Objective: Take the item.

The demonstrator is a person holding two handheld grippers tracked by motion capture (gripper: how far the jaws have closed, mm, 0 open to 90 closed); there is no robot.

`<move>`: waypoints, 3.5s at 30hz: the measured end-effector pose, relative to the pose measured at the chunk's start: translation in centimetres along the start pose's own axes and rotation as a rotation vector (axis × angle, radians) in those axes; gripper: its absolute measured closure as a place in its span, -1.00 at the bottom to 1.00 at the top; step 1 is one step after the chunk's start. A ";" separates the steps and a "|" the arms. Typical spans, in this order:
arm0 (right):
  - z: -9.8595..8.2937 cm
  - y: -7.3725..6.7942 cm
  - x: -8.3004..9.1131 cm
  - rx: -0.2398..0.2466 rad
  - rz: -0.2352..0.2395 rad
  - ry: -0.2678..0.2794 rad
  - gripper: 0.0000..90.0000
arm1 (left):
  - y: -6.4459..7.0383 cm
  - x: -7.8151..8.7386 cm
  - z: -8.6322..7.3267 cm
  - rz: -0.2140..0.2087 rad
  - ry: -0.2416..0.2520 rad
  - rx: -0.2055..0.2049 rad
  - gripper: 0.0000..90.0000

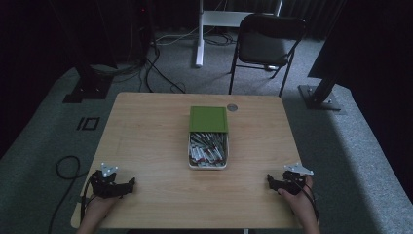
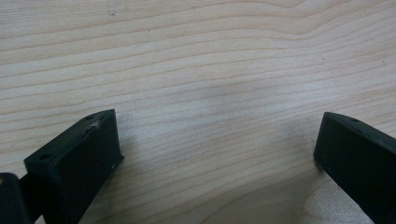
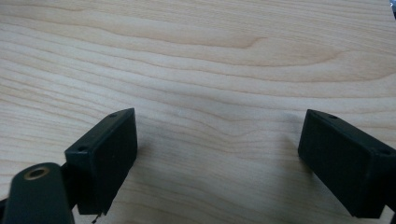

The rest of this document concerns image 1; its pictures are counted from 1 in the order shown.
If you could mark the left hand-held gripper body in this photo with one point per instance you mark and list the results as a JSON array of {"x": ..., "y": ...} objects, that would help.
[{"x": 105, "y": 188}]

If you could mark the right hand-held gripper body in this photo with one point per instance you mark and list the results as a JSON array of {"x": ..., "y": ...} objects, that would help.
[{"x": 293, "y": 183}]

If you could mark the person's right hand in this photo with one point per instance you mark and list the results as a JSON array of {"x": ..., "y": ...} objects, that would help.
[{"x": 300, "y": 203}]

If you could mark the person's left hand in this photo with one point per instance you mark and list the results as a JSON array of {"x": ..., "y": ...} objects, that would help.
[{"x": 99, "y": 208}]

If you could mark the white storage box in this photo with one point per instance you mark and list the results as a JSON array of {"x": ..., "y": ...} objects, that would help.
[{"x": 208, "y": 167}]

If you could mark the pile of small packets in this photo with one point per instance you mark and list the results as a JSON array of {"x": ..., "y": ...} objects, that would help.
[{"x": 207, "y": 149}]

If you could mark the grey round table grommet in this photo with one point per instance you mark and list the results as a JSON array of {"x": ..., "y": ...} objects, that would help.
[{"x": 232, "y": 107}]

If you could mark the green box lid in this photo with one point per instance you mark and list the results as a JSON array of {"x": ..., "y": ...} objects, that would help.
[{"x": 208, "y": 119}]

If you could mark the black folding chair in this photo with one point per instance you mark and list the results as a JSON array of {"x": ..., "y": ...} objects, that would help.
[{"x": 264, "y": 48}]

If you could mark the black stand with base plate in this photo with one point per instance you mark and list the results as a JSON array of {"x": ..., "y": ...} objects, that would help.
[
  {"x": 319, "y": 96},
  {"x": 87, "y": 86}
]

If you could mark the white desk frame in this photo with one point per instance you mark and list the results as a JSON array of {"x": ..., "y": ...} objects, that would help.
[{"x": 200, "y": 39}]

